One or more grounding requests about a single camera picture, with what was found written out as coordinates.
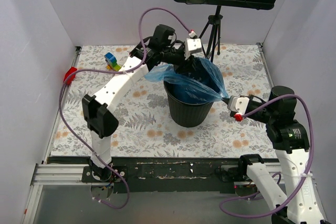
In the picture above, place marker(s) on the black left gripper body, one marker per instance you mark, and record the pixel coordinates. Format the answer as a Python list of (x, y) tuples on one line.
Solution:
[(184, 64)]

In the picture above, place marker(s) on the blue trash bag roll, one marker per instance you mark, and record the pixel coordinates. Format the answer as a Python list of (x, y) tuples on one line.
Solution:
[(196, 83)]

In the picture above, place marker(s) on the black ribbed trash bin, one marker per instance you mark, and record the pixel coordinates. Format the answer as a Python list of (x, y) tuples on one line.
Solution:
[(185, 114)]

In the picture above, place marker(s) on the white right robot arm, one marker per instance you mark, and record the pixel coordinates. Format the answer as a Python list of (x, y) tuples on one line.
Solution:
[(296, 202)]

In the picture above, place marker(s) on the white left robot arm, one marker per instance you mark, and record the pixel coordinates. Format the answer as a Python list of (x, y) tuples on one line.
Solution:
[(98, 109)]

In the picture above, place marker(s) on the floral patterned table mat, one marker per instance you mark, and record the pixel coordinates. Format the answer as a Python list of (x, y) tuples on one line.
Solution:
[(146, 128)]

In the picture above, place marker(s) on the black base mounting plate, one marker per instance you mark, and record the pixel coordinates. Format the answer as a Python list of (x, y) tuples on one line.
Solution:
[(144, 174)]

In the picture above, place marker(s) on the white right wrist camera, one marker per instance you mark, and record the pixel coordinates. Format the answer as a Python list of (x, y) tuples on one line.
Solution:
[(238, 106)]

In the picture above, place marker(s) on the red block on rail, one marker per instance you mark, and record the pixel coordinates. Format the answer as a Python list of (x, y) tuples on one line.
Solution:
[(69, 76)]

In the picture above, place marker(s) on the aluminium frame rail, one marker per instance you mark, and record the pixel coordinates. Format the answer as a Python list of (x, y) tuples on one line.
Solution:
[(63, 190)]

